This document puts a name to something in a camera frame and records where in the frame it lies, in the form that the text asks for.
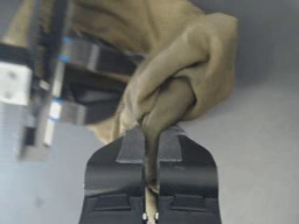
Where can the tan camouflage t-shirt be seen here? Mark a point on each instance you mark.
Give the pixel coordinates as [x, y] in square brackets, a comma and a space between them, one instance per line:
[184, 58]

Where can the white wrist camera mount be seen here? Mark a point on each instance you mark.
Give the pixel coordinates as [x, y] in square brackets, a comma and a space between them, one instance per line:
[14, 84]

